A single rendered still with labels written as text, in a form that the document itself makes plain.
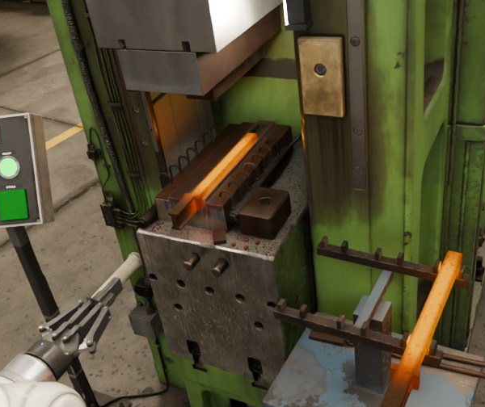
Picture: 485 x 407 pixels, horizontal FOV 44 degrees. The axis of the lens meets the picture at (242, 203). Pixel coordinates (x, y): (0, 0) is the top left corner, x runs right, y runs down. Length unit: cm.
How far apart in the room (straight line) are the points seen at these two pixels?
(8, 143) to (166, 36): 55
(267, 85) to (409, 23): 66
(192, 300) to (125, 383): 91
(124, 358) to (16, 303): 70
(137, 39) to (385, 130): 55
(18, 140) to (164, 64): 48
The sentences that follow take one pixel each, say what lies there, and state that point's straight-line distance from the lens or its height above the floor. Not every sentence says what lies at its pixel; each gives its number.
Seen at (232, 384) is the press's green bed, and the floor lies 41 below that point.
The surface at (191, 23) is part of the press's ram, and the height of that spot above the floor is 142.
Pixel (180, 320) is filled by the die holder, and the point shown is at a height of 62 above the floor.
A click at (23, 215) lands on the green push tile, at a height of 99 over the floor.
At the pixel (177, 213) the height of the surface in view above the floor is 102.
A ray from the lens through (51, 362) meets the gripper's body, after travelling 112.
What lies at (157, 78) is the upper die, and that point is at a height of 130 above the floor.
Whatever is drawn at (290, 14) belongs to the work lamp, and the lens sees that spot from 125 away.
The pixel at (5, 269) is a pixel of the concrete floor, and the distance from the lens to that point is 326.
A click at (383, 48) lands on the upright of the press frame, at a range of 126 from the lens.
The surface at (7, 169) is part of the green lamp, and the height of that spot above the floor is 109.
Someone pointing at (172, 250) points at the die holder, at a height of 87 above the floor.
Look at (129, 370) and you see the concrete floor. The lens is 248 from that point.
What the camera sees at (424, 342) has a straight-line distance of 110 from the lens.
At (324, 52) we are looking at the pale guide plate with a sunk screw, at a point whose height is 133.
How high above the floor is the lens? 176
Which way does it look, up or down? 33 degrees down
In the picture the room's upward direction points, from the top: 9 degrees counter-clockwise
